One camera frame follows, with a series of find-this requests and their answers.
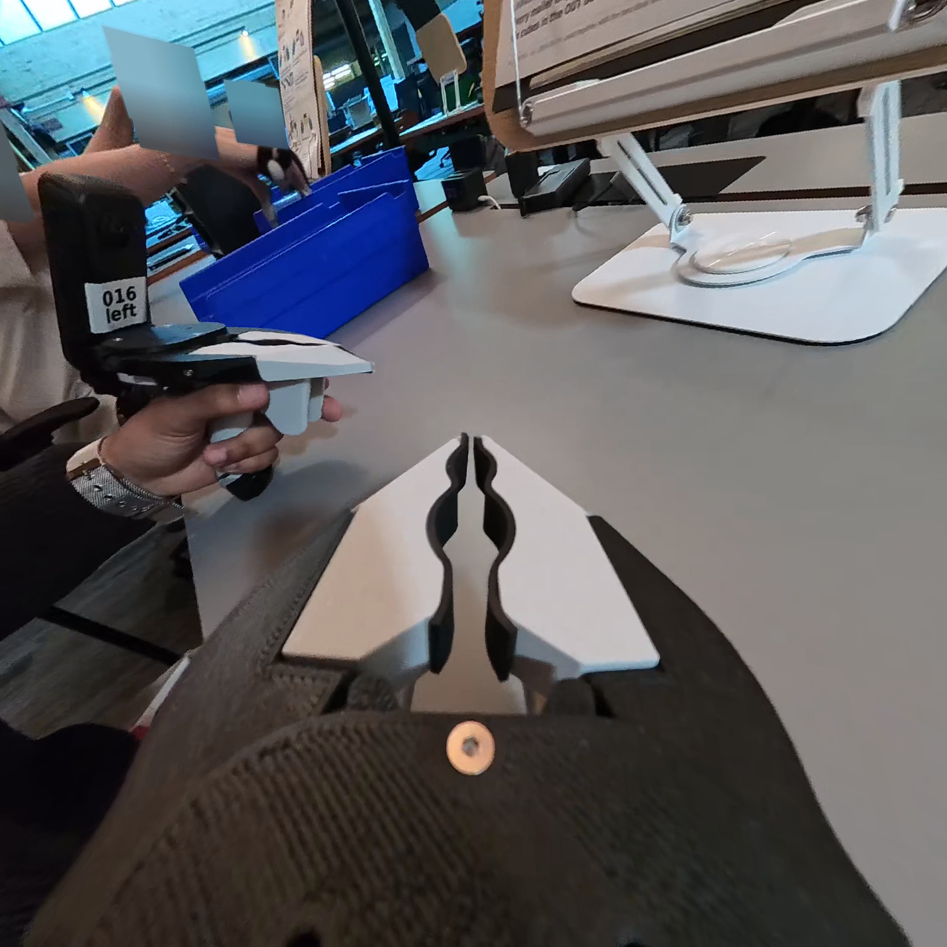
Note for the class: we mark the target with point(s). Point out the background instruction board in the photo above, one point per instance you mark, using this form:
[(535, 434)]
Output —
[(303, 89)]

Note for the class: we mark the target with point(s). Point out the black chair armrest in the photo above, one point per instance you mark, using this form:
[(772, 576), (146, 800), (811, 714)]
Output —
[(44, 429)]

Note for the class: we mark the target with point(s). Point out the black power adapter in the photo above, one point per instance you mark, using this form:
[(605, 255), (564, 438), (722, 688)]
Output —
[(462, 191)]

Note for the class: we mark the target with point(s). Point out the grey desk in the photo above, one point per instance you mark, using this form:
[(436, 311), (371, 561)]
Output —
[(518, 355)]

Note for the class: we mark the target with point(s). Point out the background wooden stand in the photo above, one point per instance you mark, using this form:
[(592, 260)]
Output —
[(442, 52)]

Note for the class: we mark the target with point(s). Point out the white tablet stand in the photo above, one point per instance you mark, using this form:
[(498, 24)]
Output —
[(777, 296)]

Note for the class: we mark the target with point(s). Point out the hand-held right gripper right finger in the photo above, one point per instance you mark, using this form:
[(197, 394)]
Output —
[(577, 592)]

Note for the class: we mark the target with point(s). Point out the person's left hand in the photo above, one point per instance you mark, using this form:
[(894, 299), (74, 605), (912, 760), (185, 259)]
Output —
[(163, 444)]

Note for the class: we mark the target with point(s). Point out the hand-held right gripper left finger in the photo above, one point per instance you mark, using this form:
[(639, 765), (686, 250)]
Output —
[(370, 592)]

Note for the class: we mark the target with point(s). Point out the silver wristwatch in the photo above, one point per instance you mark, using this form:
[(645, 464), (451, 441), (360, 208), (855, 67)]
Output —
[(111, 492)]

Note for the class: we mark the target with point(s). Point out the blue plastic bin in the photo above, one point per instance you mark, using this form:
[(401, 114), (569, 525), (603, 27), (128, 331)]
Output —
[(311, 274)]

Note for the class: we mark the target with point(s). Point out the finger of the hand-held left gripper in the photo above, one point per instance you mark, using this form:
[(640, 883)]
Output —
[(318, 362), (248, 338)]

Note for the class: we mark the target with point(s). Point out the printed instruction sheet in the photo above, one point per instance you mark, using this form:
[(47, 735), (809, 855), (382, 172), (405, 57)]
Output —
[(666, 29)]

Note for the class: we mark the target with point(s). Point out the person's left forearm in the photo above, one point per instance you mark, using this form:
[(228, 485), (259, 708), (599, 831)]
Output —
[(44, 547)]

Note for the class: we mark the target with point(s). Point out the flat black power brick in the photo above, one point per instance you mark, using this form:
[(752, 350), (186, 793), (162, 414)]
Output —
[(555, 185)]

